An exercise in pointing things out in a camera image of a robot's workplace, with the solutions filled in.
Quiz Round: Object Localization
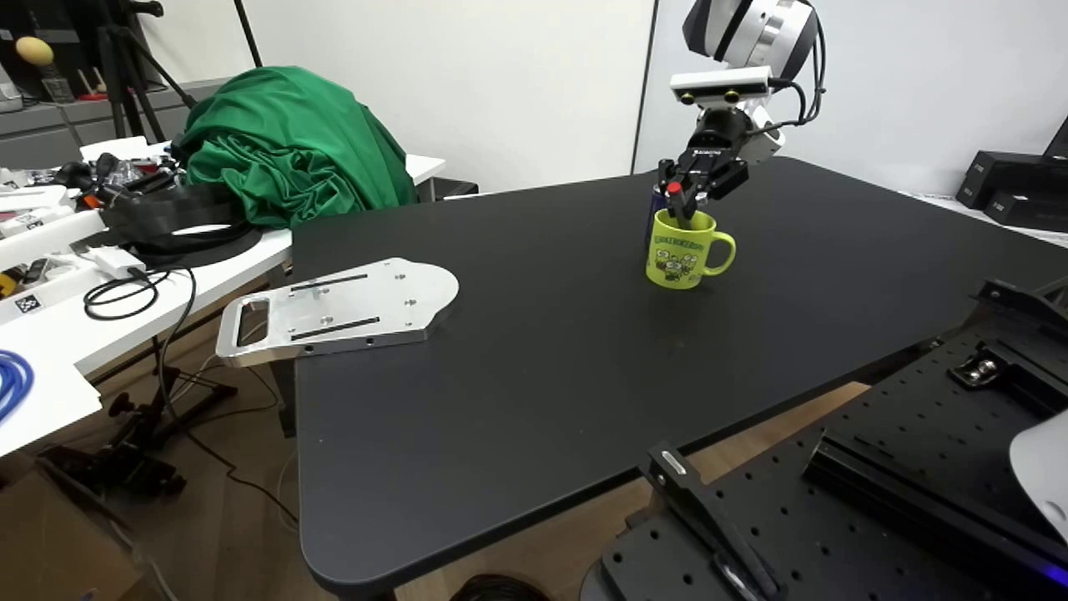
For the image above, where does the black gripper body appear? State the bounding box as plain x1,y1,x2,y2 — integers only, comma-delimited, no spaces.
676,102,784,189

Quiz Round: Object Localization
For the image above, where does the yellow-green mug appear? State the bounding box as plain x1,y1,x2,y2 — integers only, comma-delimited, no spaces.
645,209,742,294

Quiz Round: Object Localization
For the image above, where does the black box device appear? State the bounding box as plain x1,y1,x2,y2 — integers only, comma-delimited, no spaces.
952,115,1068,235

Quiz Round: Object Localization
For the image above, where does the black clamp lever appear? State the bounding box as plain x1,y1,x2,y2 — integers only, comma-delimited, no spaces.
645,447,780,601

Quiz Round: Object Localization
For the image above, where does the silver metal mounting plate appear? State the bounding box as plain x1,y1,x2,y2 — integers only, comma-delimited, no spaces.
213,255,463,370

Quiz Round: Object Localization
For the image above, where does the black optical breadboard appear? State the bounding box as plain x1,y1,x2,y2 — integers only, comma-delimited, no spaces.
578,277,1068,601

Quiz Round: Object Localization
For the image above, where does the green cloth pile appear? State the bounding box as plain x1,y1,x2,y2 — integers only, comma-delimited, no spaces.
171,63,420,230

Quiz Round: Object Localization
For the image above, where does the black bag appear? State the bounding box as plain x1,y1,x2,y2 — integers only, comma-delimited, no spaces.
96,180,266,255

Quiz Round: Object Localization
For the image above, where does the black tripod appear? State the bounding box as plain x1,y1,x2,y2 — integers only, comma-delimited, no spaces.
92,0,200,143

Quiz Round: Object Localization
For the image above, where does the black table leg base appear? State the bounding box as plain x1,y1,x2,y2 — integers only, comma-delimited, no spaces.
38,363,243,504

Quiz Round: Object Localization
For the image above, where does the white side table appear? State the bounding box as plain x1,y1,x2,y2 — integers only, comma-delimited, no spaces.
0,134,449,461

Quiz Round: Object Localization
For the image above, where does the yellow ball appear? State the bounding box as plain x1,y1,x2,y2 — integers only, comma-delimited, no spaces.
13,33,58,66

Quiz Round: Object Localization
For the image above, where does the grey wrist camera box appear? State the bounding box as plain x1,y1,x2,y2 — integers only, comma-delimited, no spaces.
667,63,777,112

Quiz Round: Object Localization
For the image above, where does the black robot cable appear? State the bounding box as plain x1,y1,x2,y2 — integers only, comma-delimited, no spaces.
765,0,833,143

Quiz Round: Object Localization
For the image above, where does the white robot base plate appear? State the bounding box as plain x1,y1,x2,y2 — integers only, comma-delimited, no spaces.
1006,407,1068,548

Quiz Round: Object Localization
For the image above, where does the black cable coil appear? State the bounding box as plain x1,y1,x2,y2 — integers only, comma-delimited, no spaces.
79,265,174,324

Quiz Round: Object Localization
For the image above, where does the blue cable loop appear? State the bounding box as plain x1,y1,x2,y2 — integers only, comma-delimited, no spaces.
0,349,38,423

